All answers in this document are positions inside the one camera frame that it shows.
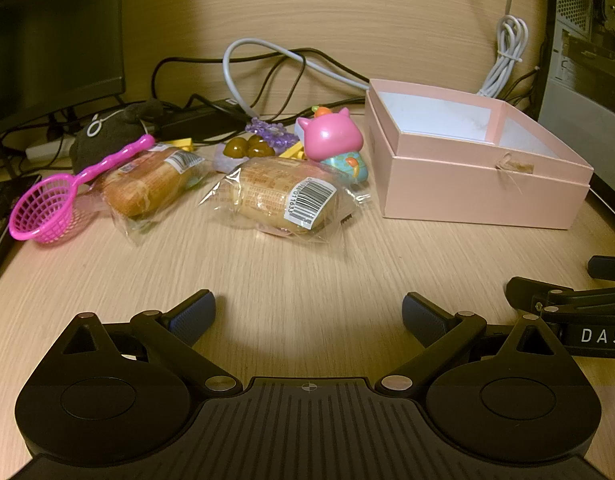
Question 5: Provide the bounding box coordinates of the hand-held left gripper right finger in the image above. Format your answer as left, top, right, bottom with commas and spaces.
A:
380, 291, 561, 395

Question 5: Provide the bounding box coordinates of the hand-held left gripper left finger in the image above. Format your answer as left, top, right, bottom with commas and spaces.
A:
62, 289, 243, 394

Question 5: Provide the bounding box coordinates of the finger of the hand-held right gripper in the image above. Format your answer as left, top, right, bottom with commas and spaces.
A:
505, 276, 615, 318
587, 255, 615, 282

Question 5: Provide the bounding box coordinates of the pink cardboard box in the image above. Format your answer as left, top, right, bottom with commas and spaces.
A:
363, 79, 596, 231

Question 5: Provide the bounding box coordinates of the bread packet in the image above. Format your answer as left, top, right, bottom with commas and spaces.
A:
80, 142, 211, 247

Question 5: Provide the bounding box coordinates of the brown candy balls packet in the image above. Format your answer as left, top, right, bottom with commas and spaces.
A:
214, 132, 279, 174

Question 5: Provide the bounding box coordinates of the pink plastic toy strainer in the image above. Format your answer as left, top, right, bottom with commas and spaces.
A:
10, 134, 156, 245

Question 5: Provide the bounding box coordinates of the black plush toy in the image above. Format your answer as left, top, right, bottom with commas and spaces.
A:
70, 100, 166, 172

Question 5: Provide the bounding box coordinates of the pink cat toy figure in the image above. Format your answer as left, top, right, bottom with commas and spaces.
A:
294, 106, 371, 184

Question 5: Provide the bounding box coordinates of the black power adapter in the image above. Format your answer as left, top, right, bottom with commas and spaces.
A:
160, 97, 249, 144

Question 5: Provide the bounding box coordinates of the black keyboard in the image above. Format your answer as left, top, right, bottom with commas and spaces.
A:
0, 175, 43, 291

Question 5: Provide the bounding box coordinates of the white power strip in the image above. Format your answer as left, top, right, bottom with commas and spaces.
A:
26, 137, 76, 162

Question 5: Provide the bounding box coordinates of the computer case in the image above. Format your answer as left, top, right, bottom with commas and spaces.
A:
535, 0, 615, 246

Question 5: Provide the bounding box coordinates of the black computer monitor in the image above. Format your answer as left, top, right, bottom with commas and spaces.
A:
0, 0, 126, 139

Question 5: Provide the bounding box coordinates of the tangle of black cables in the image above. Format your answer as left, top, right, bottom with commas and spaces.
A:
151, 47, 369, 127

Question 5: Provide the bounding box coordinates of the white bundled cable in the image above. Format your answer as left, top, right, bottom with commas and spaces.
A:
475, 0, 531, 99

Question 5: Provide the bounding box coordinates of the grey cable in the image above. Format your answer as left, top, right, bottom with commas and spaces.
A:
222, 39, 373, 122

